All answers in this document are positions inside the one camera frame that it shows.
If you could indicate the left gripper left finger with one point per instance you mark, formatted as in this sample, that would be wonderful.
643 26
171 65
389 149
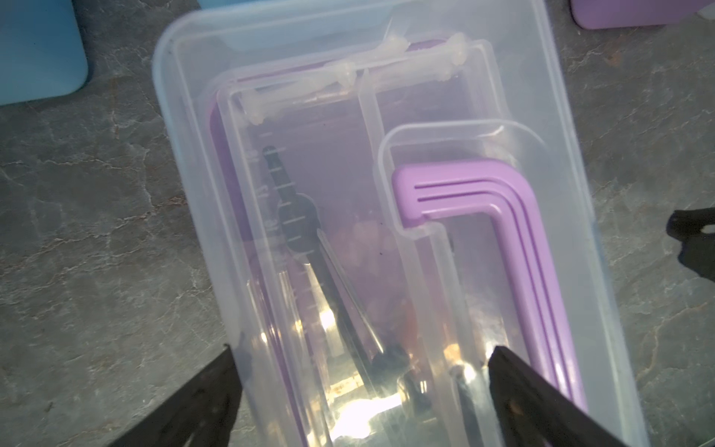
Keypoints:
202 412

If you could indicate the blue toolbox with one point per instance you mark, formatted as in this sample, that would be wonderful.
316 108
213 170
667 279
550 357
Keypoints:
42 52

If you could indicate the purple toolbox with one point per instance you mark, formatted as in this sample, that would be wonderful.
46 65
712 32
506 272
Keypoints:
610 14
385 192

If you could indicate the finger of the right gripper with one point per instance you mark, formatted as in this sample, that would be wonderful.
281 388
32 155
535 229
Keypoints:
697 246

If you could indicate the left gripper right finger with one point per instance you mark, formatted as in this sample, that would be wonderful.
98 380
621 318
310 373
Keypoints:
531 412

